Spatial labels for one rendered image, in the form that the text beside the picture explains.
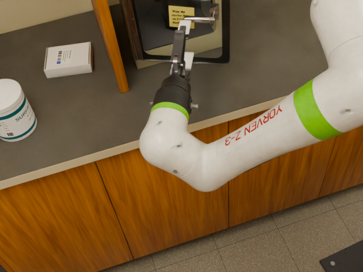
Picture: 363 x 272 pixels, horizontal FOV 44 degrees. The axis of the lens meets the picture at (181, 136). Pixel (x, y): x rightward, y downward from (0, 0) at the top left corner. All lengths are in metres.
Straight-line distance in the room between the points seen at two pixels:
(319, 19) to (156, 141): 0.41
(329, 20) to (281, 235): 1.51
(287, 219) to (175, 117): 1.36
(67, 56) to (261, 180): 0.90
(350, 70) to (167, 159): 0.42
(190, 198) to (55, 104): 0.64
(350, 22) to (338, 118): 0.17
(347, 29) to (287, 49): 0.79
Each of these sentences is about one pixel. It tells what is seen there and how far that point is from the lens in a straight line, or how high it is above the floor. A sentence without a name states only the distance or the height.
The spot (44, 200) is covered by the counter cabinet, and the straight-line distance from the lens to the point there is 1.58.
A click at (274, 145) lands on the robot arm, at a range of 0.92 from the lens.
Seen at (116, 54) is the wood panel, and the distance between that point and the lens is 1.41.
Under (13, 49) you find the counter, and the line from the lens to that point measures 1.82.
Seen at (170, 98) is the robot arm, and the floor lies 1.24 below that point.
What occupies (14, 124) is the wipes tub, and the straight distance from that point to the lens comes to 1.44.
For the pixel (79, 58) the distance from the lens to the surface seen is 1.63.
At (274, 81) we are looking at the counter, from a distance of 1.52.
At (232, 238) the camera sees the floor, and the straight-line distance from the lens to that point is 2.23.
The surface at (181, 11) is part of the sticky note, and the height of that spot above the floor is 1.19.
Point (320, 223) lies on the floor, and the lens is 2.31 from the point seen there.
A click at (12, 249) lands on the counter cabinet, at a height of 0.50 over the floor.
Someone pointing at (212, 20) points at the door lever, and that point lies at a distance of 1.32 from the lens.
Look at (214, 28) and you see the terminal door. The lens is 1.40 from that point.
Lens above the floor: 2.01
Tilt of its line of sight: 51 degrees down
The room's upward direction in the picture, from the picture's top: 7 degrees counter-clockwise
